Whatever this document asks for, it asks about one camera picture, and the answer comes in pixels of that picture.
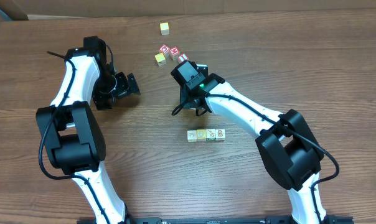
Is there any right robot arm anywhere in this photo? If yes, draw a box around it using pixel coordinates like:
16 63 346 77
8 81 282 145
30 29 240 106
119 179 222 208
171 60 327 223

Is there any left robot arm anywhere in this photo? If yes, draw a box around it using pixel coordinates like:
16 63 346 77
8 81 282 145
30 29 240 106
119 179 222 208
35 36 140 223

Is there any beige picture wooden block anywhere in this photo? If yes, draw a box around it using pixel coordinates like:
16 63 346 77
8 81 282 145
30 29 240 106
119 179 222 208
187 130 197 142

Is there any yellow wooden block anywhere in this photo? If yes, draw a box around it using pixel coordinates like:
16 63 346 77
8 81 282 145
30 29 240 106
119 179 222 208
196 129 207 141
159 22 170 35

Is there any red letter M block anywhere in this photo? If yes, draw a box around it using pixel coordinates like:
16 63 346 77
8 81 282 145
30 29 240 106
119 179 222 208
169 47 181 60

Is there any cardboard box back edge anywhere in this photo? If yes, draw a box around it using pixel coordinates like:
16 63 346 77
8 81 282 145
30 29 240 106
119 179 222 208
0 0 376 20

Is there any far yellow wooden block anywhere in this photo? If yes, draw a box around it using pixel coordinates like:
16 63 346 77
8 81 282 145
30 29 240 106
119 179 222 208
159 22 170 35

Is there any green letter B block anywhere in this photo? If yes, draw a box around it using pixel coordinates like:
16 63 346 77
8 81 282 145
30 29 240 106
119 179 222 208
215 129 226 141

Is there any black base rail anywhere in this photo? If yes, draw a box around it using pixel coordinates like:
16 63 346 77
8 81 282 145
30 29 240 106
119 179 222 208
76 215 354 224

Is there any red letter O block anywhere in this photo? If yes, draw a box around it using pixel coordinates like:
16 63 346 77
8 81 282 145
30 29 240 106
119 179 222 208
159 44 170 58

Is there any red letter I block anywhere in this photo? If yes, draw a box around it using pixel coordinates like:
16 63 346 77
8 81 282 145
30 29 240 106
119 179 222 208
177 54 189 63

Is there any yellow block near red blocks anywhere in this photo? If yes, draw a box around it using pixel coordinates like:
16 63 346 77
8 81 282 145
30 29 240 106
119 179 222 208
155 53 167 67

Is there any yellow top wooden block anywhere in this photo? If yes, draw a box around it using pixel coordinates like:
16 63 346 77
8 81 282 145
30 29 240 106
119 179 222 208
196 129 207 141

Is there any beige drawing wooden block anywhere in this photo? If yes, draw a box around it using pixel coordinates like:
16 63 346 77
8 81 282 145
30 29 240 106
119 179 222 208
206 129 216 141

